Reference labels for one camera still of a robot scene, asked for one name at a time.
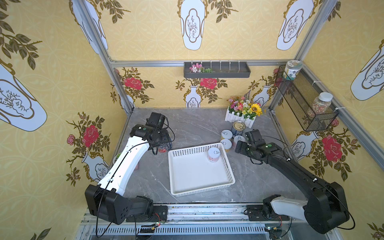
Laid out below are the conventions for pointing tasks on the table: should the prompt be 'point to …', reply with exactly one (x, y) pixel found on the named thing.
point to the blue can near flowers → (238, 127)
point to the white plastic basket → (190, 171)
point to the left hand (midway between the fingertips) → (155, 139)
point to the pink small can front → (213, 154)
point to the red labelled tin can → (162, 147)
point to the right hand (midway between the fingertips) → (245, 147)
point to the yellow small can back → (226, 134)
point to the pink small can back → (238, 138)
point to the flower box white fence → (241, 109)
